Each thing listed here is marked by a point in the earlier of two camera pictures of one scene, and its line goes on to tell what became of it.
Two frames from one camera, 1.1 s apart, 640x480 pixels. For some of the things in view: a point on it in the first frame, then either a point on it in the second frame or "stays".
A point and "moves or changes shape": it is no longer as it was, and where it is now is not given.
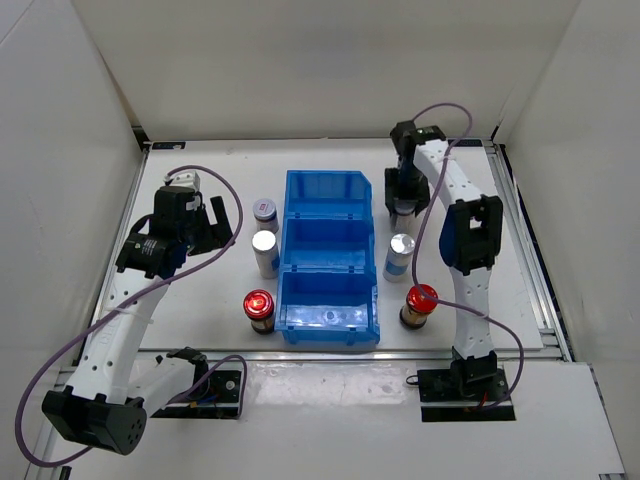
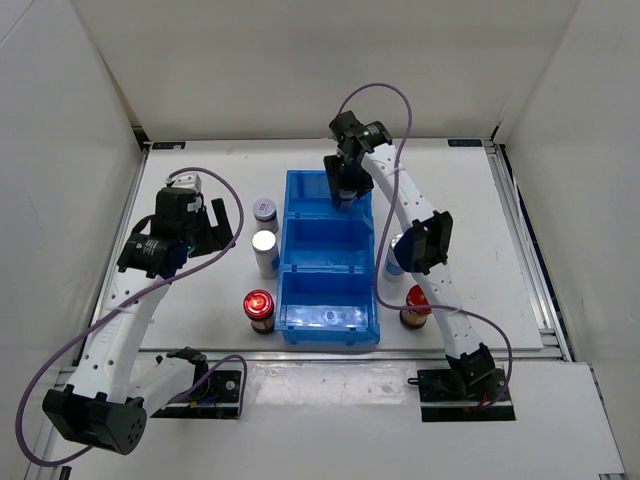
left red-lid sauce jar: (259, 306) stays
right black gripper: (419, 196) → (362, 185)
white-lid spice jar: (400, 219) moves or changes shape
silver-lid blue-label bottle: (398, 259) stays
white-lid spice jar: (265, 215) stays
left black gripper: (217, 237) stays
